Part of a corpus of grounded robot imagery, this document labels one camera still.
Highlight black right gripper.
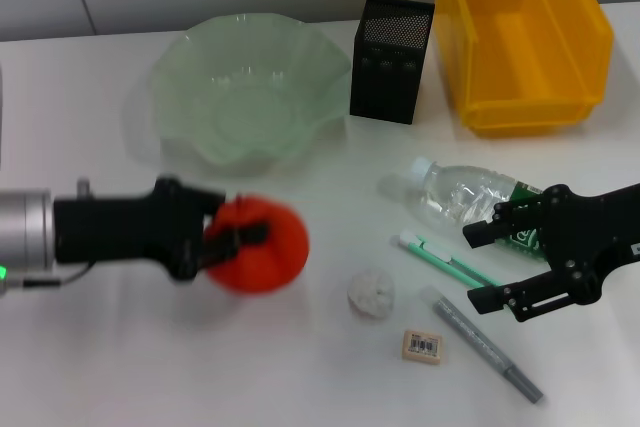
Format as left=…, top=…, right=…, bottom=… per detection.
left=462, top=181, right=640, bottom=323

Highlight white paper ball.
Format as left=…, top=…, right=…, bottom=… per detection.
left=347, top=269, right=396, bottom=319

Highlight grey marker pen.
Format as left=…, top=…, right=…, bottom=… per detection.
left=422, top=285, right=545, bottom=404

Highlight black mesh pen holder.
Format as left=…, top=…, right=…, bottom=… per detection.
left=348, top=0, right=436, bottom=126

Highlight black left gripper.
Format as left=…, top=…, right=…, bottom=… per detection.
left=53, top=176, right=270, bottom=283

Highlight yellow plastic bin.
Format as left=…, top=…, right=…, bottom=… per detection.
left=434, top=0, right=615, bottom=139

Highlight beige eraser with barcode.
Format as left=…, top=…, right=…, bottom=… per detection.
left=401, top=329, right=444, bottom=366

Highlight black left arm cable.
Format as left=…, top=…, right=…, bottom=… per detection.
left=19, top=262, right=97, bottom=289

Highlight green glass fruit plate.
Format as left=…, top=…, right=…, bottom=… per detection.
left=149, top=14, right=354, bottom=179

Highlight clear green-label water bottle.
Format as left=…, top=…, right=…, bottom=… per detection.
left=407, top=156, right=551, bottom=263

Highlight mint green utility knife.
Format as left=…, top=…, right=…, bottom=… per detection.
left=398, top=230, right=501, bottom=291

